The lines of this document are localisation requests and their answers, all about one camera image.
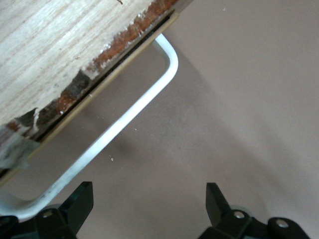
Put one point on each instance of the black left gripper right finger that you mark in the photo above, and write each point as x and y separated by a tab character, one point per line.
224	224

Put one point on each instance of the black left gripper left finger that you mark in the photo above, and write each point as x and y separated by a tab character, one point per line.
72	211

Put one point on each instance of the brown table cover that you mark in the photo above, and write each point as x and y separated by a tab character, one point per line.
249	99

